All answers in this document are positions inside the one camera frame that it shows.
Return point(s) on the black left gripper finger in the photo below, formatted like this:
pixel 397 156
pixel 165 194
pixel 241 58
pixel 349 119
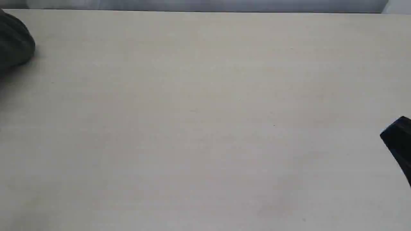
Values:
pixel 397 138

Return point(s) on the forearm in dark green sleeve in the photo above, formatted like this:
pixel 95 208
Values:
pixel 17 46

